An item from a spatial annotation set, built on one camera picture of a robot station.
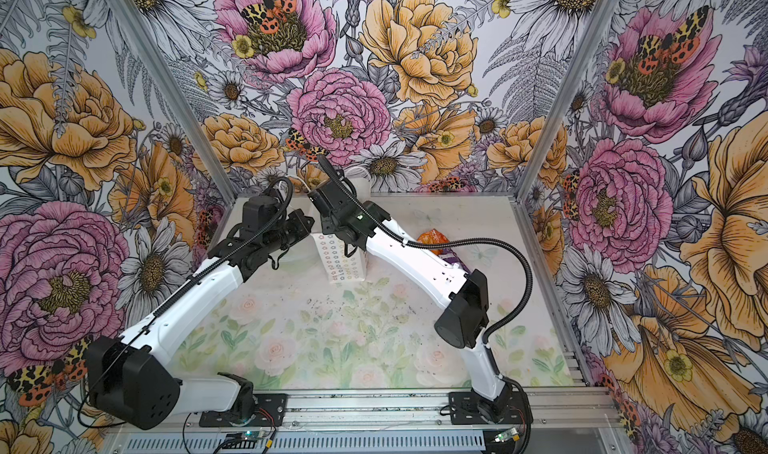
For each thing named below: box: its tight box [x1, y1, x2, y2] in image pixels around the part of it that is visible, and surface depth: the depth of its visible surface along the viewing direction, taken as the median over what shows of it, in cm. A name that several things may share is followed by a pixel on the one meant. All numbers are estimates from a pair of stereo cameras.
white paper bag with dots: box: [312, 233, 367, 284], surface depth 89 cm
